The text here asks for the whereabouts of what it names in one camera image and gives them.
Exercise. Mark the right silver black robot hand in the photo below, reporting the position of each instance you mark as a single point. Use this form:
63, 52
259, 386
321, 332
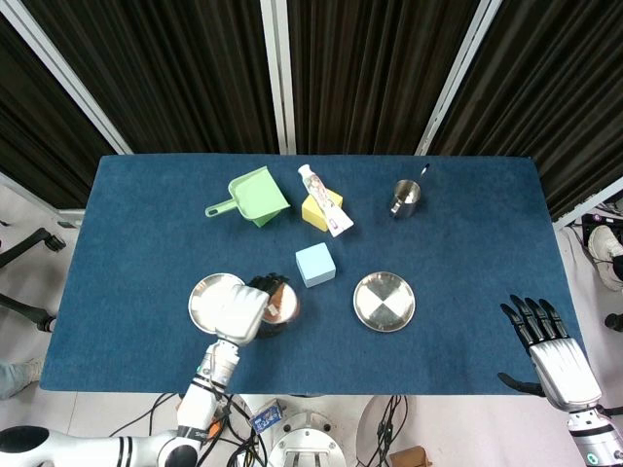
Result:
564, 370

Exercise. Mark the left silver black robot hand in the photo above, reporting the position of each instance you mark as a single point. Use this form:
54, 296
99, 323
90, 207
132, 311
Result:
241, 311

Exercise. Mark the clear jar with orange contents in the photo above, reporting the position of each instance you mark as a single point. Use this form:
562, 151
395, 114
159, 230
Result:
284, 304

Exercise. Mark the light blue foam cube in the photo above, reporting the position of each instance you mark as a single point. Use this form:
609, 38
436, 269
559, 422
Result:
315, 265

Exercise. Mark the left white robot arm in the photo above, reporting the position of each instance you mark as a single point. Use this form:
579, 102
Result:
194, 413

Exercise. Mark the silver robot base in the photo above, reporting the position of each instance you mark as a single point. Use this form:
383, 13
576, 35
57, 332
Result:
306, 442

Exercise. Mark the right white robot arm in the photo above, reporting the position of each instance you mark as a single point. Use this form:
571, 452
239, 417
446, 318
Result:
596, 438

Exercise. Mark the round steel plate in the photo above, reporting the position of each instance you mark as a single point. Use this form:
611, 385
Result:
384, 301
204, 297

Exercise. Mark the blue velvet tablecloth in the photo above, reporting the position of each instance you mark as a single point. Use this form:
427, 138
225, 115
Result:
146, 272

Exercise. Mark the green plastic dustpan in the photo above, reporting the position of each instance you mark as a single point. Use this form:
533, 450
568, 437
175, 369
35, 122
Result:
255, 194

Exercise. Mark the yellow foam cube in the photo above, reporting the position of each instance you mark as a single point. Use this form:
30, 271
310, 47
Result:
311, 214

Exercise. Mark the white sneaker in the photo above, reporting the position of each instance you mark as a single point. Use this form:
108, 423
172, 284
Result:
603, 248

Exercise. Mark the white toothpaste tube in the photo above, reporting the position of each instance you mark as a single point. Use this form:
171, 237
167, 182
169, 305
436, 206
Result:
323, 199

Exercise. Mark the brown cardboard box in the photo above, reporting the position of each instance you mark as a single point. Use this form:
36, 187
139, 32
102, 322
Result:
411, 457

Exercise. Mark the stainless steel cup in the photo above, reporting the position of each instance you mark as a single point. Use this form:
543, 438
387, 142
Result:
404, 204

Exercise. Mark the black office chair base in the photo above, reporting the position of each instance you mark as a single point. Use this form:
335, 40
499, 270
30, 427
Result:
34, 243

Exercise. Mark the person leg in jeans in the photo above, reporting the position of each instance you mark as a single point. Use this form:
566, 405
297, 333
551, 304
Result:
14, 377

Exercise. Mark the dark pleated curtain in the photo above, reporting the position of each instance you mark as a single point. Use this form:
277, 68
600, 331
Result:
550, 97
370, 73
170, 73
39, 146

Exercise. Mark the white frame post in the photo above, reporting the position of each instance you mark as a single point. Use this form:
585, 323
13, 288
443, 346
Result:
63, 73
455, 78
278, 78

